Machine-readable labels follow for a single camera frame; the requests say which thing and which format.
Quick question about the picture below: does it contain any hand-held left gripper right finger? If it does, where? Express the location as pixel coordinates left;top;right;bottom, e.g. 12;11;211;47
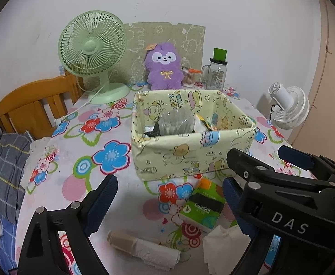
223;177;284;275

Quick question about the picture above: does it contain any white fan power cable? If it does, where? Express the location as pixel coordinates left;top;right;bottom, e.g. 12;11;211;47
54;84;102;125

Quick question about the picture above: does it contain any yellow orange snack packet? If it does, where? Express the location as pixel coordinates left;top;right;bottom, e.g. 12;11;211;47
194;114;221;133

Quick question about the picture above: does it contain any wooden bed headboard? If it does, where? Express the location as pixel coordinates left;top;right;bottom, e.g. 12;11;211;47
0;74;85;134

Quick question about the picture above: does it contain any white quilt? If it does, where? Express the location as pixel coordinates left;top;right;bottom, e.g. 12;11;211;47
21;136;52;184

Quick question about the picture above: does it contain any purple plush toy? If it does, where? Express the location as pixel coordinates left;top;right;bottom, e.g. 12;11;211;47
144;42;185;90

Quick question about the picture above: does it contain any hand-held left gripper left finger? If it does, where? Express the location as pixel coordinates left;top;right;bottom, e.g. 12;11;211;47
18;174;119;275

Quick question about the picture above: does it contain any white bag roll brown core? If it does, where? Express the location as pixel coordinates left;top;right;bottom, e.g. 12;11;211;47
107;230;182;272

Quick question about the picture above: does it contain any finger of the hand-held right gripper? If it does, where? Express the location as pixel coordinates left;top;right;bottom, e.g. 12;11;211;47
227;148;335;190
278;146;335;179

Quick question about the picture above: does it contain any green desk fan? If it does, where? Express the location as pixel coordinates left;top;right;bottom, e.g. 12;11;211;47
58;11;131;105

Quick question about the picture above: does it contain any green tissue pack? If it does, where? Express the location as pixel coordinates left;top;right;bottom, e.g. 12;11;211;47
179;178;225;230

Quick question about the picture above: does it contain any black plastic bag roll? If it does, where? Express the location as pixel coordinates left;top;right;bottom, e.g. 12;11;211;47
144;121;163;137

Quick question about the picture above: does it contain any yellow cartoon print storage box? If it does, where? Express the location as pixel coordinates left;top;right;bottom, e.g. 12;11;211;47
131;89;258;182

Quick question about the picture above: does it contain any white floor fan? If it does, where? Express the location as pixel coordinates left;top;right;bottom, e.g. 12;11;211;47
268;82;310;131

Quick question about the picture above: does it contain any glass mug jar green lid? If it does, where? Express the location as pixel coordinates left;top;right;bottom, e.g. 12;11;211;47
201;48;229;90

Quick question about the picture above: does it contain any green cartoon print board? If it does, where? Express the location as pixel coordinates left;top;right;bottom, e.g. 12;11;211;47
124;21;206;85

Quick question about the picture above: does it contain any white napkin stack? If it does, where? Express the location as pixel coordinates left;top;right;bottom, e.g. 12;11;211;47
203;225;252;275

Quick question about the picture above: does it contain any grey plaid pillow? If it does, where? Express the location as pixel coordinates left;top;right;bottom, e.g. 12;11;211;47
0;124;32;225

